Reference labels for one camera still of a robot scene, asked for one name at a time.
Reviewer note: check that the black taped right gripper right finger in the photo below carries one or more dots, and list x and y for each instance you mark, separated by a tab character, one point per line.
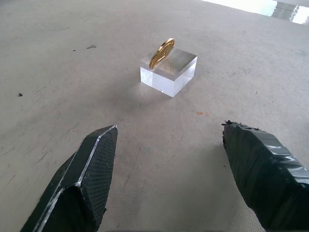
265	174

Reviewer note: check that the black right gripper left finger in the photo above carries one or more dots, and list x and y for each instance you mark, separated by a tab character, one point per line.
91	169

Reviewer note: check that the clear acrylic block stand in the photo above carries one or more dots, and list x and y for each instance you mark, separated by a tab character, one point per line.
170	75

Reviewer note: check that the gold coin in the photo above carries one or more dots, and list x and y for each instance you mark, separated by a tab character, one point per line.
161	53

